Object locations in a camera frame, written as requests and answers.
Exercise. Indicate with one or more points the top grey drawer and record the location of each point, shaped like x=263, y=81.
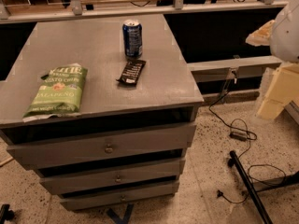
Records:
x=102, y=147

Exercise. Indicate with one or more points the middle grey drawer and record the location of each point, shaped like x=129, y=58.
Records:
x=115, y=176

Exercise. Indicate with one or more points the green jalapeno chip bag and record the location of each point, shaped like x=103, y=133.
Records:
x=59, y=94

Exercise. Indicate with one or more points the black object bottom left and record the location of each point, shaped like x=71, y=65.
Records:
x=6, y=213

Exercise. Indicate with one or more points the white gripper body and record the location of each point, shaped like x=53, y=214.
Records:
x=286, y=34

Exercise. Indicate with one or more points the grey metal rail frame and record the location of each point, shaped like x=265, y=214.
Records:
x=28, y=11

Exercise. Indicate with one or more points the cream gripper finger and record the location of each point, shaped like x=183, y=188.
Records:
x=261, y=36
x=269, y=109

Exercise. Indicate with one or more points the blue pepsi can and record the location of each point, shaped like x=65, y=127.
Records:
x=132, y=37

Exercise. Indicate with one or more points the dark brown snack bar wrapper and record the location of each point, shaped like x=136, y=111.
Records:
x=131, y=72

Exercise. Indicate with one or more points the grey drawer cabinet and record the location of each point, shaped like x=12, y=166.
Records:
x=165, y=94

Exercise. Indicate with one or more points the black stand leg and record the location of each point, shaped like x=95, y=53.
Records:
x=253, y=188

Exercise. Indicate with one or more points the grey drawer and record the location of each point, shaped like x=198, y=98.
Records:
x=121, y=195
x=115, y=176
x=102, y=147

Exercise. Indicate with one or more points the bottom grey drawer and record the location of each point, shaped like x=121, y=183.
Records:
x=121, y=195

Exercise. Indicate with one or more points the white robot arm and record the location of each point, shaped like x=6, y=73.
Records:
x=281, y=35

